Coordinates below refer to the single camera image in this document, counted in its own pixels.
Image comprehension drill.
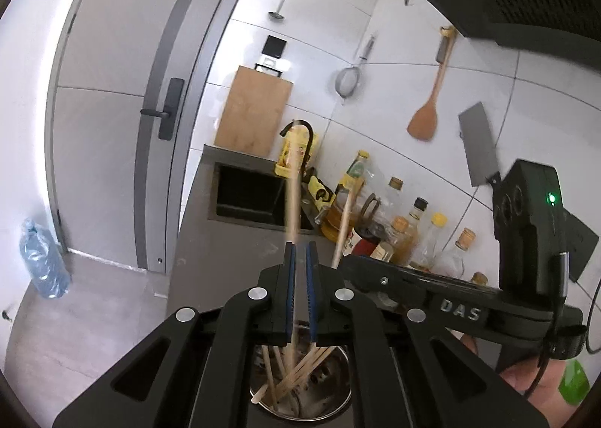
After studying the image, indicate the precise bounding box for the clear bottle yellow cap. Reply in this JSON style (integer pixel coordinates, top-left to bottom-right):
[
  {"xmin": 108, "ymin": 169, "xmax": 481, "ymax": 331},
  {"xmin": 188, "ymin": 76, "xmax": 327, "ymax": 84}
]
[{"xmin": 413, "ymin": 213, "xmax": 448, "ymax": 271}]

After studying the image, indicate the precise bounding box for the dark grey door handle lock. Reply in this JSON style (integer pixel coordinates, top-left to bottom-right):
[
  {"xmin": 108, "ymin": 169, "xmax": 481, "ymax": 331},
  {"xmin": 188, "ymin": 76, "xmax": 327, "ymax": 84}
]
[{"xmin": 141, "ymin": 77, "xmax": 185, "ymax": 142}]

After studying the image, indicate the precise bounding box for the large cooking oil bottle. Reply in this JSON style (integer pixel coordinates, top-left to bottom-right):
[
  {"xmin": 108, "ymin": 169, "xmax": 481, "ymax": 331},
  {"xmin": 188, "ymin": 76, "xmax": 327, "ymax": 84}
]
[{"xmin": 322, "ymin": 150, "xmax": 376, "ymax": 241}]

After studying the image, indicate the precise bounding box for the hanging steel cleaver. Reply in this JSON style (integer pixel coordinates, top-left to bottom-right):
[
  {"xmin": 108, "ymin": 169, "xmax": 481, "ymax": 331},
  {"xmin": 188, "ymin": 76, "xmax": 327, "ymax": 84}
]
[{"xmin": 458, "ymin": 102, "xmax": 505, "ymax": 189}]

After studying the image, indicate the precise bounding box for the black cylindrical utensil holder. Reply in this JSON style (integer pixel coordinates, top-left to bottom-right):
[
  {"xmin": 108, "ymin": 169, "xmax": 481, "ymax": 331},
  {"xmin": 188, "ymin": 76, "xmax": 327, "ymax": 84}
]
[{"xmin": 244, "ymin": 322, "xmax": 354, "ymax": 422}]

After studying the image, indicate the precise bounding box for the green packet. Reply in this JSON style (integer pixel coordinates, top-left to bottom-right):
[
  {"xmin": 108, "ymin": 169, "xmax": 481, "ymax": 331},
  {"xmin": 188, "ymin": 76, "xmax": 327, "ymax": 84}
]
[{"xmin": 559, "ymin": 360, "xmax": 592, "ymax": 407}]

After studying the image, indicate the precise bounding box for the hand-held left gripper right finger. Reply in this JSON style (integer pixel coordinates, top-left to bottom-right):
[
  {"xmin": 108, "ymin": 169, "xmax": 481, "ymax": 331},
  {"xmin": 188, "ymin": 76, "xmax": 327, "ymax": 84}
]
[{"xmin": 305, "ymin": 241, "xmax": 550, "ymax": 428}]

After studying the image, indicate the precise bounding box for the hanging wooden spatula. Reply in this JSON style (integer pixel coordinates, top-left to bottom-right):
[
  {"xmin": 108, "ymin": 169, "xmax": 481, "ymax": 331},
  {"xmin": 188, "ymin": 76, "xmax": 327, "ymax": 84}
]
[{"xmin": 406, "ymin": 26, "xmax": 458, "ymax": 142}]

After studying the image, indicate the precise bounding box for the grey door frame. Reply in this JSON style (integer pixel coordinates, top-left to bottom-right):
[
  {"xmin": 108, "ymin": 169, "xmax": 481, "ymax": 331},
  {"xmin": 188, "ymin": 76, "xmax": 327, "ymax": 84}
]
[{"xmin": 134, "ymin": 0, "xmax": 257, "ymax": 274}]

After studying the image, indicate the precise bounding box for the hanging metal strainer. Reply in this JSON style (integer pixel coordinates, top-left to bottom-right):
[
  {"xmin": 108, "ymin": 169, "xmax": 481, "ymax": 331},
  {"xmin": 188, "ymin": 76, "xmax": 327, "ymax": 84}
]
[{"xmin": 335, "ymin": 34, "xmax": 377, "ymax": 100}]

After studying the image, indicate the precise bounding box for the bundle of wooden chopsticks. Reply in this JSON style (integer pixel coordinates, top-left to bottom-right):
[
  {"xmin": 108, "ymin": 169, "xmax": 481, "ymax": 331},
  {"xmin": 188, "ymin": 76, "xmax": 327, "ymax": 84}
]
[{"xmin": 251, "ymin": 325, "xmax": 336, "ymax": 410}]

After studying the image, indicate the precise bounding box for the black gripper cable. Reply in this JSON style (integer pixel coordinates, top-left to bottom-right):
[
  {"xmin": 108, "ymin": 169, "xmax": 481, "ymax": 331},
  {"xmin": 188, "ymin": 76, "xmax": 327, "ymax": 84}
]
[{"xmin": 523, "ymin": 250, "xmax": 590, "ymax": 398}]

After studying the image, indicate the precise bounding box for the person's right hand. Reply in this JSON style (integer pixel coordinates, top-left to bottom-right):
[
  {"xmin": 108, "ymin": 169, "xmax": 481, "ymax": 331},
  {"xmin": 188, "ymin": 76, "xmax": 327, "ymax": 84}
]
[{"xmin": 458, "ymin": 333, "xmax": 580, "ymax": 419}]

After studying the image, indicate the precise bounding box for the clear bottle gold cap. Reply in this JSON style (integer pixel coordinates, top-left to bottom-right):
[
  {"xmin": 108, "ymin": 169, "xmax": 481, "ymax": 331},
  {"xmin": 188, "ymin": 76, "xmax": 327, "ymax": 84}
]
[{"xmin": 376, "ymin": 177, "xmax": 409, "ymax": 227}]

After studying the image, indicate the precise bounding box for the small bottle orange cap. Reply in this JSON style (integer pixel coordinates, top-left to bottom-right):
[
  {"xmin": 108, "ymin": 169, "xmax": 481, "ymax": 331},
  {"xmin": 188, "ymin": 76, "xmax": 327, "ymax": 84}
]
[{"xmin": 385, "ymin": 216, "xmax": 416, "ymax": 265}]

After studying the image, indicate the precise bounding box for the white door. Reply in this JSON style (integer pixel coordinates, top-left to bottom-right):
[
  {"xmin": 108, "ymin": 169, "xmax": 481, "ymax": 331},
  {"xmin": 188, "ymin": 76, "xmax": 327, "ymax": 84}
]
[{"xmin": 49, "ymin": 0, "xmax": 207, "ymax": 279}]

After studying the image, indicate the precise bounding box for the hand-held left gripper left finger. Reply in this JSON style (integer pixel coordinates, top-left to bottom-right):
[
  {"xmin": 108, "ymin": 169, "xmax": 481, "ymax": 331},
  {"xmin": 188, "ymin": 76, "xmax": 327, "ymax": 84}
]
[{"xmin": 51, "ymin": 241, "xmax": 297, "ymax": 428}]

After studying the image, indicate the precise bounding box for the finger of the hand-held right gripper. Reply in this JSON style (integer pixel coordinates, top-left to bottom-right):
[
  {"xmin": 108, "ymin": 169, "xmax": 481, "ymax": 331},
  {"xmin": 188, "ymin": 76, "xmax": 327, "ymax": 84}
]
[{"xmin": 340, "ymin": 255, "xmax": 440, "ymax": 312}]

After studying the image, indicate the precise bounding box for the dark kitchen sink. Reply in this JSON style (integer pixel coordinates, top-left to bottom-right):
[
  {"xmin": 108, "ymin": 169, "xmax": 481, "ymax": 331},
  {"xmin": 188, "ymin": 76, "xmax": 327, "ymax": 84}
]
[{"xmin": 207, "ymin": 160, "xmax": 325, "ymax": 234}]

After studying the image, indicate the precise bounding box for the yellow black scrubber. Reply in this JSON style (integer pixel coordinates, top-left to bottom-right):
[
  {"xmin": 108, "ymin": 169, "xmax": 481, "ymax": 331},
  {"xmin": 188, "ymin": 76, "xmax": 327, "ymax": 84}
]
[{"xmin": 305, "ymin": 175, "xmax": 336, "ymax": 210}]

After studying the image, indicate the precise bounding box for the black curved faucet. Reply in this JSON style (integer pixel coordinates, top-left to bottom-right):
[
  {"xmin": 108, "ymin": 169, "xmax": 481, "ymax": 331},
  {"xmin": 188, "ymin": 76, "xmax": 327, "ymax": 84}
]
[{"xmin": 281, "ymin": 119, "xmax": 315, "ymax": 175}]

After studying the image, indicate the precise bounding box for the yellow dish soap bottle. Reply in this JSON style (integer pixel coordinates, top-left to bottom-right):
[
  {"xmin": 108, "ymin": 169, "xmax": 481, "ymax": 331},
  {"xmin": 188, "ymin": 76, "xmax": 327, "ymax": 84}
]
[{"xmin": 275, "ymin": 128, "xmax": 320, "ymax": 178}]

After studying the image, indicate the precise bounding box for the amber bottle dark cap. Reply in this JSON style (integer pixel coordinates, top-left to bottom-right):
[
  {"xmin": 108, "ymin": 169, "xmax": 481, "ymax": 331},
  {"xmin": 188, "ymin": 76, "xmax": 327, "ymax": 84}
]
[{"xmin": 404, "ymin": 197, "xmax": 430, "ymax": 264}]

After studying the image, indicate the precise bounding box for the large clear water bottle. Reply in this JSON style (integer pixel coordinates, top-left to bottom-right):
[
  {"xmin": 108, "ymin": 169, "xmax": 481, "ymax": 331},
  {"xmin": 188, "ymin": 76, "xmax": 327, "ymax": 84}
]
[{"xmin": 19, "ymin": 218, "xmax": 71, "ymax": 300}]

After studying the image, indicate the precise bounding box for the clear bottle cork cap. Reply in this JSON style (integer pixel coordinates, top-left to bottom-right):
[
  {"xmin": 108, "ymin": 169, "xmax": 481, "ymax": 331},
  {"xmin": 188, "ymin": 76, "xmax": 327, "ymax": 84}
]
[{"xmin": 439, "ymin": 228, "xmax": 477, "ymax": 279}]

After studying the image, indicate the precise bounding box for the dark grey wall socket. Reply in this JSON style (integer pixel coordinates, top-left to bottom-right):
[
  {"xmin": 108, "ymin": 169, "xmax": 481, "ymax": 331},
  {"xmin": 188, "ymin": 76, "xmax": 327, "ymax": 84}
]
[{"xmin": 563, "ymin": 209, "xmax": 601, "ymax": 283}]

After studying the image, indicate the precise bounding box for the wooden cutting board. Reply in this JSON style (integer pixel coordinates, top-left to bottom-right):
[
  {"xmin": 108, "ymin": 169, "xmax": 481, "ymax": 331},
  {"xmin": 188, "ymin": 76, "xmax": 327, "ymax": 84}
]
[{"xmin": 214, "ymin": 65, "xmax": 294, "ymax": 159}]

